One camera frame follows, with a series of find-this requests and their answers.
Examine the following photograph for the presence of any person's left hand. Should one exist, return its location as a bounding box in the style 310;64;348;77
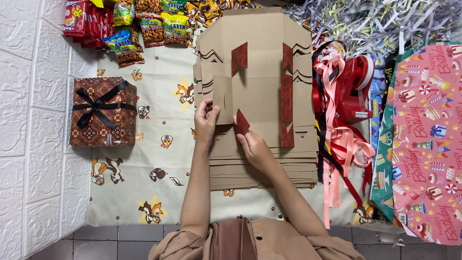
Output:
194;98;221;146

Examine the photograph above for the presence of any person's right hand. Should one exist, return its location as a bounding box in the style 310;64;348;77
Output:
233;115;281;176

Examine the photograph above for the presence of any brown cardboard box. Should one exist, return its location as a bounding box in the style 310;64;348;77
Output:
197;7;319;149

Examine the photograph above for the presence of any stack of flat cardboard sheets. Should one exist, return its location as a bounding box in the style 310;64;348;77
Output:
193;54;320;191

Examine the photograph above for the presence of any cartoon print cream cloth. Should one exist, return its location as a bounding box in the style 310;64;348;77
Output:
86;43;398;229

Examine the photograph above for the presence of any heap of red pink ribbons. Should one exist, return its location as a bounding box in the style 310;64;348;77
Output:
311;40;377;230

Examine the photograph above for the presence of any brown batik wrapped gift box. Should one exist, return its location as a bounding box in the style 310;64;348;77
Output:
69;77;138;147

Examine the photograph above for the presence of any person's brown scarf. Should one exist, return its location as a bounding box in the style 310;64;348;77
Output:
209;218;249;260

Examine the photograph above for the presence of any person's beige shirt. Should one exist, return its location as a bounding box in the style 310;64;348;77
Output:
148;217;366;260

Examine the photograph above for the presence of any heap of peanut snack bags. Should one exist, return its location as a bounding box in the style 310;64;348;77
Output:
103;0;191;67

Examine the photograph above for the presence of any black ribbon bow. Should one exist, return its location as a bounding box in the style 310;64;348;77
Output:
72;80;137;130

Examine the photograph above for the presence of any red tape dispenser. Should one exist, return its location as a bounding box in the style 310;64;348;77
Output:
335;54;376;124

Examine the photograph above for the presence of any heap of small yellow candies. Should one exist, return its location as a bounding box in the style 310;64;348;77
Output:
186;0;261;27

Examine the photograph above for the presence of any green party print wrapping paper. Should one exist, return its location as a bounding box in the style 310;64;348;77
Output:
370;48;416;224

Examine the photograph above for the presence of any blue print wrapping paper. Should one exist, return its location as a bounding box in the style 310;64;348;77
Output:
368;61;387;154

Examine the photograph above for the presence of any stack of red snack packets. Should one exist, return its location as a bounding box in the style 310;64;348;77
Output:
63;0;115;50

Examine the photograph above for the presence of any heap of shredded paper strips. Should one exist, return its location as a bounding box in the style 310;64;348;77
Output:
283;0;462;55

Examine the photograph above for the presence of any pink party print wrapping paper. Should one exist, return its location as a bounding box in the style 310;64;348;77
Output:
391;43;462;247

